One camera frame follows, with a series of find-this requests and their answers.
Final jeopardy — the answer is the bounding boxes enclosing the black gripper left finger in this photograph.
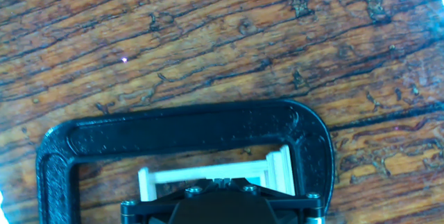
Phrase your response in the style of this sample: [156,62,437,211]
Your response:
[120,178,223,224]

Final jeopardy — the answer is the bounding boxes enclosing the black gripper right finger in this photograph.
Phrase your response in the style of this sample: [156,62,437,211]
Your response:
[221,178,325,224]

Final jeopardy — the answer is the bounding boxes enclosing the miniature wooden sliding window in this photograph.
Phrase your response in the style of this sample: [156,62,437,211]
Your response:
[137,144,296,203]

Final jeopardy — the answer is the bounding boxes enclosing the black C-clamp with steel screw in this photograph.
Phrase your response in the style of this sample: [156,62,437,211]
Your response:
[35,98,336,224]

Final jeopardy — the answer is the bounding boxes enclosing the glossy wood grain mat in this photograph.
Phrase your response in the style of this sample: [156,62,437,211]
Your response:
[0,0,444,224]

